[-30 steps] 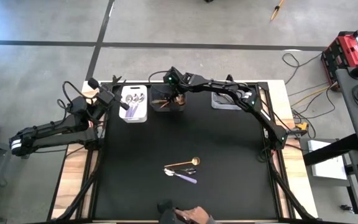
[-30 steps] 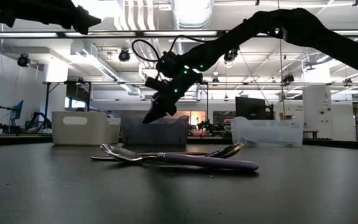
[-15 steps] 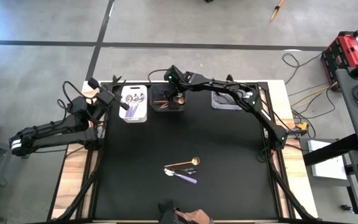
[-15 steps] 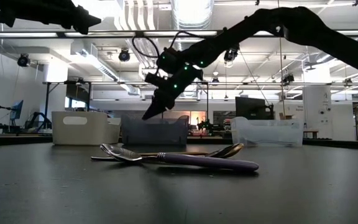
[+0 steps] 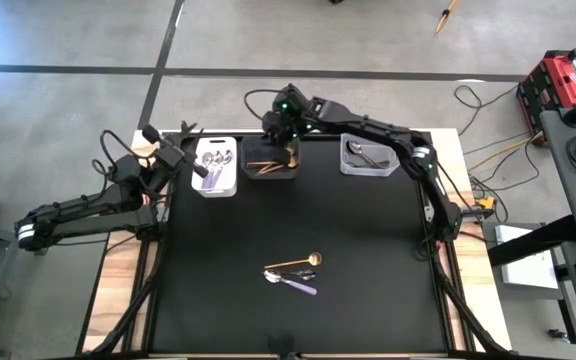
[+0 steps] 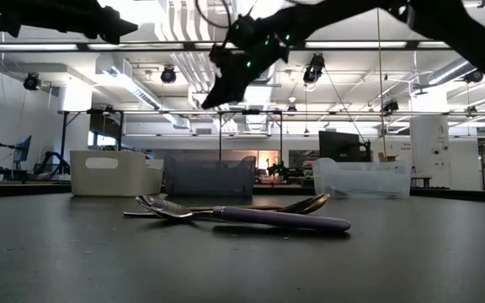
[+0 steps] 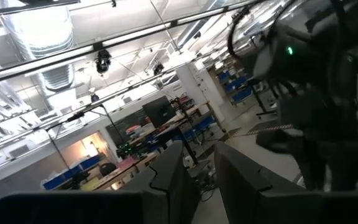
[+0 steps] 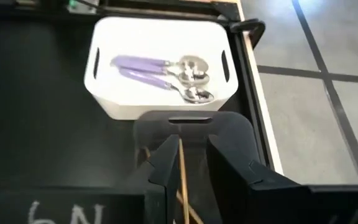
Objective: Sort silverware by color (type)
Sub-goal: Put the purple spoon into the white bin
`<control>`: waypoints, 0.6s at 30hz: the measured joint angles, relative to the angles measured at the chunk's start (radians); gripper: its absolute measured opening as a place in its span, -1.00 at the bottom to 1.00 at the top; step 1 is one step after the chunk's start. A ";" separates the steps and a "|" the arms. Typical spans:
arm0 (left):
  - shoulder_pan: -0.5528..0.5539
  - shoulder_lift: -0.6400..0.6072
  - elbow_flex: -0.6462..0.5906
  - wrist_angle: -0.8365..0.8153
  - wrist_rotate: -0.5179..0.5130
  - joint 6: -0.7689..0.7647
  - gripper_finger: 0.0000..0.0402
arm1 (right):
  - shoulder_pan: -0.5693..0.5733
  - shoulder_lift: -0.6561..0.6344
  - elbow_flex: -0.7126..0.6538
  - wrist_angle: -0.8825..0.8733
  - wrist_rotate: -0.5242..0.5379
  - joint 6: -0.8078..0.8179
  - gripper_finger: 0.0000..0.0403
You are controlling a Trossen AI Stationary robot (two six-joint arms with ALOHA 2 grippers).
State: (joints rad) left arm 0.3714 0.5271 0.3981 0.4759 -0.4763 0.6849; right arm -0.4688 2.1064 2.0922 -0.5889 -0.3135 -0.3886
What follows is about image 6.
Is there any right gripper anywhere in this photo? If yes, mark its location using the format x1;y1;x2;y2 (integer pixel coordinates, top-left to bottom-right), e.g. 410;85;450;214
201;15;290;110

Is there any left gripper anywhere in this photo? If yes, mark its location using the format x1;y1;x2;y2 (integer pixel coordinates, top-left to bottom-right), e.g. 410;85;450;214
35;0;140;45

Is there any gold metal spoon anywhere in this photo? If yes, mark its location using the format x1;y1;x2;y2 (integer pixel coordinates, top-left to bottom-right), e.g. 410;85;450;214
191;192;331;214

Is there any purple-handled silver spoon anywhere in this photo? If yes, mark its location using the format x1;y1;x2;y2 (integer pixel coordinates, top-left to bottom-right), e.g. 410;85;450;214
135;194;352;234

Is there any dark slim metal spoon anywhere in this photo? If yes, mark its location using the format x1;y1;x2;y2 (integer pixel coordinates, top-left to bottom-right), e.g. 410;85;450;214
123;200;319;219

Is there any dark grey translucent bin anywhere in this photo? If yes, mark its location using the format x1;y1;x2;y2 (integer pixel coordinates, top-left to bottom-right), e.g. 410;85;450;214
164;155;257;198

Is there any black computer monitor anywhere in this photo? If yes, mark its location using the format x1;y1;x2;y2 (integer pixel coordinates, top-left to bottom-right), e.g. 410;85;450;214
317;130;372;163

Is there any white plastic bin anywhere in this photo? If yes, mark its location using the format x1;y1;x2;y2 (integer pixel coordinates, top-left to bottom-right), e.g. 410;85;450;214
69;150;164;198

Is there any small tilted monitor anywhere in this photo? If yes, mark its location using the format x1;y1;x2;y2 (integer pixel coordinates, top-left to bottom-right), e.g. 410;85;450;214
13;134;33;164

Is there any clear plastic bin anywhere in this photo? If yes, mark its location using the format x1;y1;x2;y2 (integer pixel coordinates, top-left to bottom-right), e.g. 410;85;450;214
312;157;412;199

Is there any black table mat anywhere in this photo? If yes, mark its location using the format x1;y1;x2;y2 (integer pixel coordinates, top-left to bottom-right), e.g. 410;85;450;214
0;191;485;303

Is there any white square pillar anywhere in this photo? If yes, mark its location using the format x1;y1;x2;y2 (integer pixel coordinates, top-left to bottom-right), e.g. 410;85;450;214
409;114;453;189

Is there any silver ventilation duct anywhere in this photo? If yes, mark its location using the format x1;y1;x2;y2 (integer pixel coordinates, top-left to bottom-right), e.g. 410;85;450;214
242;75;284;134
426;56;479;87

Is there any black ceiling camera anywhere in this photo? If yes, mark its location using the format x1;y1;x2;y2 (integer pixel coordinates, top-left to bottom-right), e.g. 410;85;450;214
381;98;400;115
302;53;327;84
159;66;178;84
22;72;42;92
462;67;485;84

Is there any thin hanging yellow cord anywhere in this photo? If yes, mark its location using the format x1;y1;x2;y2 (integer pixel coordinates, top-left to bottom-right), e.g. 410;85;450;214
376;8;389;160

